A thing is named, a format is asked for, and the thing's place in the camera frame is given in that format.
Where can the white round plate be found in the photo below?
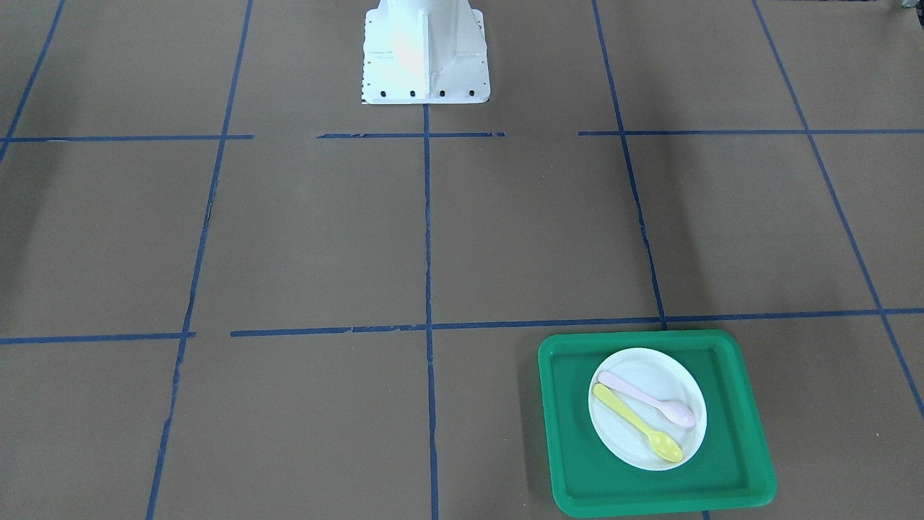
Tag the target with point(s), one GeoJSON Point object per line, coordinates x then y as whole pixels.
{"type": "Point", "coordinates": [647, 409]}

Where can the pink plastic spoon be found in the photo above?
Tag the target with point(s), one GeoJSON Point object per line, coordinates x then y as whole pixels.
{"type": "Point", "coordinates": [672, 410]}

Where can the yellow plastic spoon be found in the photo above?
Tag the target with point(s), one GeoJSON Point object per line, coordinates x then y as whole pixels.
{"type": "Point", "coordinates": [660, 443]}

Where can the green plastic tray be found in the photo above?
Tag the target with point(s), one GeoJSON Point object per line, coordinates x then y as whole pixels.
{"type": "Point", "coordinates": [733, 469]}

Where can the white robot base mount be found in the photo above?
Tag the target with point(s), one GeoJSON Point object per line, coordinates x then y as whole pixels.
{"type": "Point", "coordinates": [424, 52]}

